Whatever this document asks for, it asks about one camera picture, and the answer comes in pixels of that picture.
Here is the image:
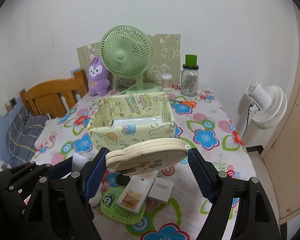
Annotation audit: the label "green panda perforated case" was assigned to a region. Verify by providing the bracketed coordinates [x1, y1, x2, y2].
[100, 187, 146, 225]

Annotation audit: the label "white square charger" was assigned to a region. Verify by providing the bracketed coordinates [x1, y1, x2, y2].
[148, 177, 174, 204]

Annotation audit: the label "white remote control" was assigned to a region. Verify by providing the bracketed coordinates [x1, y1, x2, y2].
[116, 171, 159, 214]

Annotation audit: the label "cream bear compact mirror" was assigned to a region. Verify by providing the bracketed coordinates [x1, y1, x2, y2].
[106, 138, 189, 176]

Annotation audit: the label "white box pack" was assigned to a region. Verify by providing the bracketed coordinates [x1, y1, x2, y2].
[71, 152, 96, 172]

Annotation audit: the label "floral tablecloth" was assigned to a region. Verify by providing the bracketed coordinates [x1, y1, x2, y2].
[32, 87, 255, 239]

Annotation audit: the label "plaid grey bedding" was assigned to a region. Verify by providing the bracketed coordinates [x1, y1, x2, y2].
[0, 107, 48, 167]

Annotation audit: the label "yellow patterned fabric box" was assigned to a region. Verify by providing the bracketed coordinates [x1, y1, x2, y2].
[87, 92, 176, 151]

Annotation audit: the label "glass jar green lid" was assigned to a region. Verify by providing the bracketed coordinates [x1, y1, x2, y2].
[179, 54, 199, 97]

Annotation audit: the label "cotton swab container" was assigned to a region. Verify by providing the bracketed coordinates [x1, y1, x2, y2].
[161, 74, 173, 91]

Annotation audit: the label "white standing fan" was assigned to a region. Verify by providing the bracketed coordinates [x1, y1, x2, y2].
[236, 81, 288, 153]

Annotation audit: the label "beige door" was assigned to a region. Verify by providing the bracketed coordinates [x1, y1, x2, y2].
[261, 8, 300, 224]

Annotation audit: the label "wooden chair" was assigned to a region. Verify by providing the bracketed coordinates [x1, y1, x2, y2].
[20, 69, 88, 118]

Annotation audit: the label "purple plush toy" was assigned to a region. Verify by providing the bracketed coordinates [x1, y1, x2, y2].
[88, 56, 110, 96]

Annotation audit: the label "beige cartoon placemat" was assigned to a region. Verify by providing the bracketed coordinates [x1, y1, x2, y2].
[77, 34, 181, 85]

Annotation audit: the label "green desk fan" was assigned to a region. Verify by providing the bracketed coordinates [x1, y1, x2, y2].
[99, 25, 160, 94]

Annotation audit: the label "orange handled scissors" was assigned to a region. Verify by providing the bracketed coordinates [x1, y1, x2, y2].
[170, 100, 197, 108]

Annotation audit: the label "white fan power cable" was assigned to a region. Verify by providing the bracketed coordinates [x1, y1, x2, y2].
[92, 78, 141, 106]

